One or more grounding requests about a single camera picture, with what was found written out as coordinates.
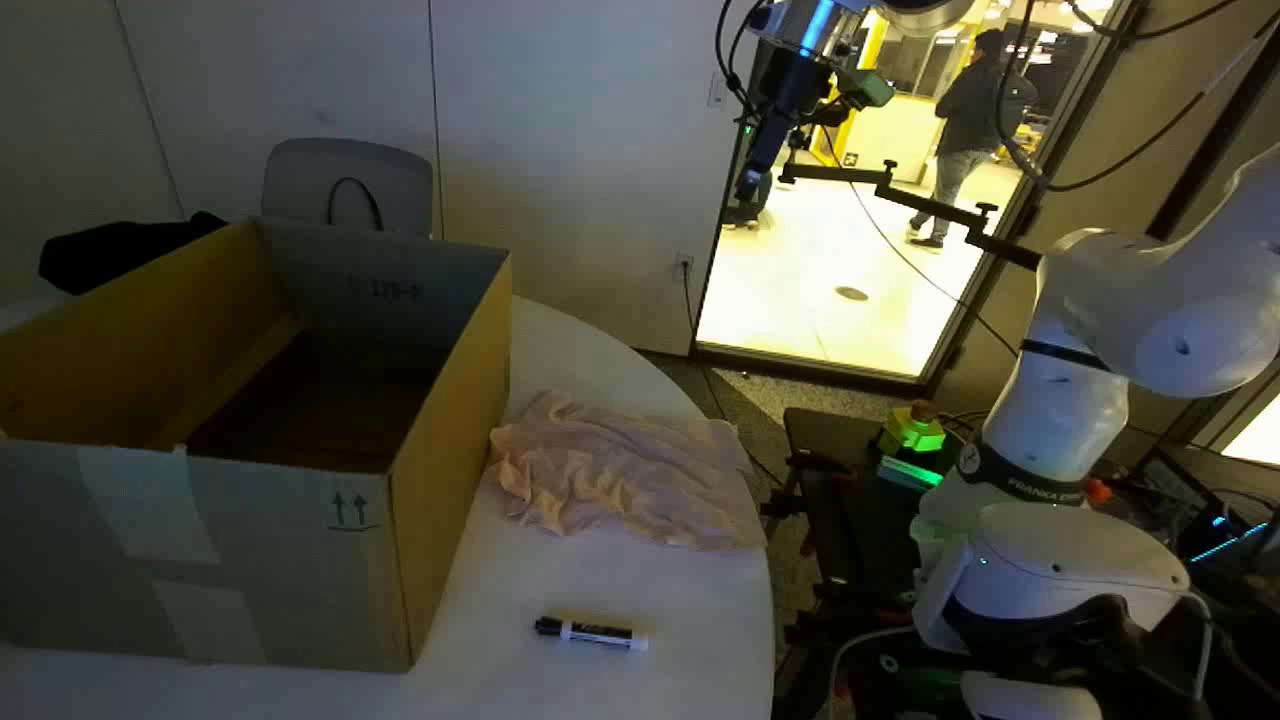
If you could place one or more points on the black marker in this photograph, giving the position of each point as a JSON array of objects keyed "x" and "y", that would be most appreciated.
[{"x": 595, "y": 634}]

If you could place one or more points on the black clamp mounting bar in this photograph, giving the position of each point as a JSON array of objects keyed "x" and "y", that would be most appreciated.
[{"x": 933, "y": 204}]

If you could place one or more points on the green lit control device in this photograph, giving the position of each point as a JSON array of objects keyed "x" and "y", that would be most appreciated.
[{"x": 919, "y": 432}]

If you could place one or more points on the large cardboard box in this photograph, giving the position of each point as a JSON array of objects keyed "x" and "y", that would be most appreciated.
[{"x": 267, "y": 561}]

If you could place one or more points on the person in dark clothes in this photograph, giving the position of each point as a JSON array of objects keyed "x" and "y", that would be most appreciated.
[{"x": 975, "y": 106}]

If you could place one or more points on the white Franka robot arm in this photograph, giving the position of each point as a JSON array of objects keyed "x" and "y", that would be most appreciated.
[{"x": 1065, "y": 413}]

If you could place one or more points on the cream cloth towel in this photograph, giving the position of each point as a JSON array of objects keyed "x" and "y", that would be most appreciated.
[{"x": 626, "y": 465}]

